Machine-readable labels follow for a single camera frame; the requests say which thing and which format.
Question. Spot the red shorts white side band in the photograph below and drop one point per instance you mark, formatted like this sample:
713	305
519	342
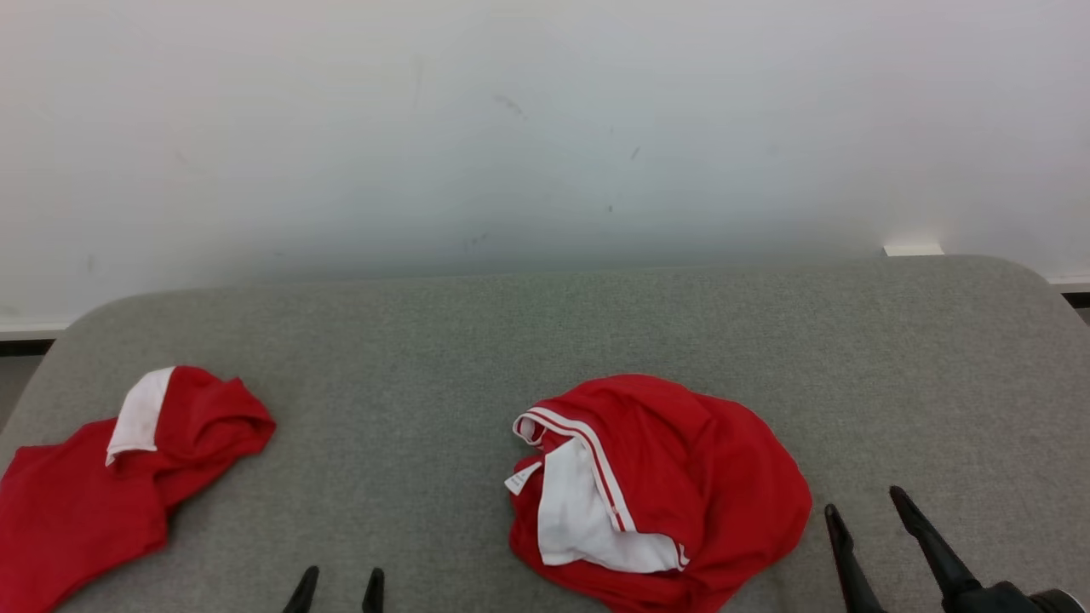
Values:
77	511

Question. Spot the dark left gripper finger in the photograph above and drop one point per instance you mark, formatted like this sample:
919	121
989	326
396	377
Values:
374	594
303	594

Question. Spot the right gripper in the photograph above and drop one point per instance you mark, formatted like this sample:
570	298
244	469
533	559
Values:
1005	599

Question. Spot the red jersey white striped trim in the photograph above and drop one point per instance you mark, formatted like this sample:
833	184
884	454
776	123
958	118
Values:
715	477

